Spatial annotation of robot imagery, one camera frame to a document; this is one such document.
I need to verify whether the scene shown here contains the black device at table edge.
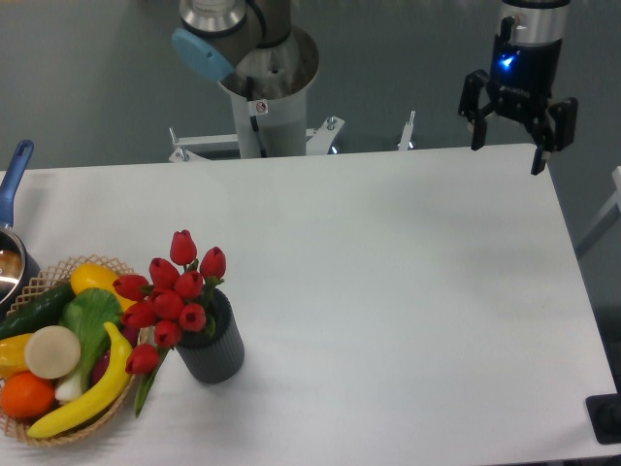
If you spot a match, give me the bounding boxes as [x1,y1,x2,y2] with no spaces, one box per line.
[585,393,620,445]

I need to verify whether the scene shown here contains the red tulip bouquet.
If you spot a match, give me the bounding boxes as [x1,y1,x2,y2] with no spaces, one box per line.
[113,229,231,416]

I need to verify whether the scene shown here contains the blue handled saucepan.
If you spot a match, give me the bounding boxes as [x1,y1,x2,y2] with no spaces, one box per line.
[1,140,40,320]

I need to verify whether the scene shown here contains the dark green cucumber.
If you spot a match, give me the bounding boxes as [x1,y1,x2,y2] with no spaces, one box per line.
[1,283,76,340]

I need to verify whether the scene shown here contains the green bok choy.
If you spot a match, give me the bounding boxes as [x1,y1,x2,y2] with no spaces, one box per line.
[55,287,121,405]

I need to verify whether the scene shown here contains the orange fruit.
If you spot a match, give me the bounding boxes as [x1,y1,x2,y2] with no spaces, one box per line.
[1,372,55,419]

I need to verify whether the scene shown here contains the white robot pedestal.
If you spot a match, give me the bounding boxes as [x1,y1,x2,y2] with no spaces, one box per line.
[173,26,345,158]

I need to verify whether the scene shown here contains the woven wicker basket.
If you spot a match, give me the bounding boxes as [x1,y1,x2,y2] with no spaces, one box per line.
[1,254,137,447]

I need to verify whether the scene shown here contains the yellow lemon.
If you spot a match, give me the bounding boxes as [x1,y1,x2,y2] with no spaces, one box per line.
[70,262,134,312]

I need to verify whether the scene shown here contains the dark grey ribbed vase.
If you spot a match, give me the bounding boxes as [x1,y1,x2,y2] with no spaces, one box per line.
[176,289,245,384]

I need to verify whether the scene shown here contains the white frame at right edge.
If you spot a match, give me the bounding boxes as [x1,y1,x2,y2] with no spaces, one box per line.
[574,166,620,260]

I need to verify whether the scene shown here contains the beige round disc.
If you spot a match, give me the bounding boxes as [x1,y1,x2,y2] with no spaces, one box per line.
[24,325,82,380]

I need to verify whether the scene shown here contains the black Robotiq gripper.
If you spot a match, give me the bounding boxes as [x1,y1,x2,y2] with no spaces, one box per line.
[458,35,578,176]

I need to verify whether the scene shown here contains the yellow bell pepper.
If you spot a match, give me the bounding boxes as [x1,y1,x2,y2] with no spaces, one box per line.
[0,333,33,381]

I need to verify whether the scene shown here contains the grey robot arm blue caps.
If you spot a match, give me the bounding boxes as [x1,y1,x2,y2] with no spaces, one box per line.
[172,1,578,174]

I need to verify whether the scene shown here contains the yellow banana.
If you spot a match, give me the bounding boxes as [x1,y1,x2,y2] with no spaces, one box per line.
[27,322,133,439]

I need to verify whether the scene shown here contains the purple red vegetable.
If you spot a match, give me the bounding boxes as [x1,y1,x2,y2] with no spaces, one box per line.
[90,326,140,385]

